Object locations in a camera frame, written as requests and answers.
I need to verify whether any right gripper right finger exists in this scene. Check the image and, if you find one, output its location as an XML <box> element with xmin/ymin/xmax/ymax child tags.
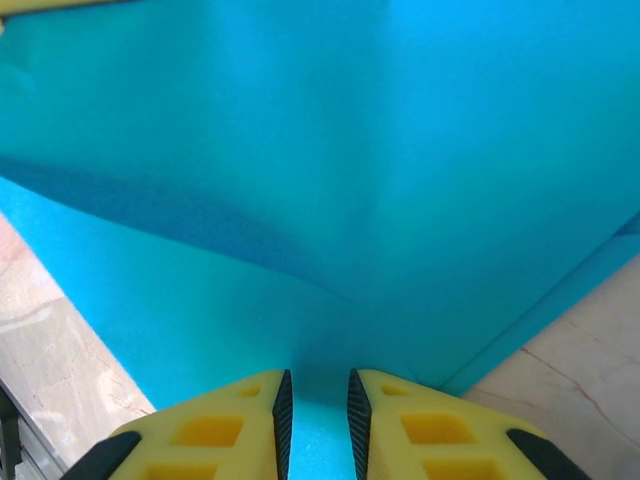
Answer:
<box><xmin>347</xmin><ymin>368</ymin><xmax>594</xmax><ymax>480</ymax></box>

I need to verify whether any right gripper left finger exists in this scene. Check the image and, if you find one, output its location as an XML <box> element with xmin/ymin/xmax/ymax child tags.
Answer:
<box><xmin>59</xmin><ymin>368</ymin><xmax>294</xmax><ymax>480</ymax></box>

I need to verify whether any blue square paper sheet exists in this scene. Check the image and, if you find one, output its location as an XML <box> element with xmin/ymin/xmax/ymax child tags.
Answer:
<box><xmin>0</xmin><ymin>0</ymin><xmax>640</xmax><ymax>480</ymax></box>

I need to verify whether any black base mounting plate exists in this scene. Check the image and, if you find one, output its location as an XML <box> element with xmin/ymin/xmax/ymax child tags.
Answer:
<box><xmin>0</xmin><ymin>387</ymin><xmax>22</xmax><ymax>480</ymax></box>

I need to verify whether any aluminium cross rail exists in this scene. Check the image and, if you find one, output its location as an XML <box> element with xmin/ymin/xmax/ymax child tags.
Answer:
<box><xmin>0</xmin><ymin>377</ymin><xmax>69</xmax><ymax>480</ymax></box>

